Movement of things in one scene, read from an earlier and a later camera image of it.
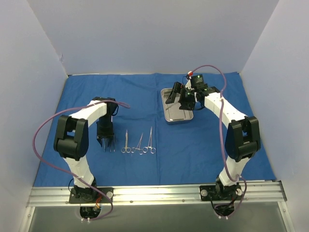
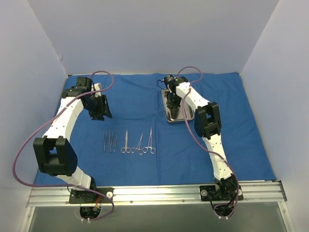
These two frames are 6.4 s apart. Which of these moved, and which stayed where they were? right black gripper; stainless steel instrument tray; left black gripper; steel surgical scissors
Moved: right black gripper; left black gripper
Stayed: stainless steel instrument tray; steel surgical scissors
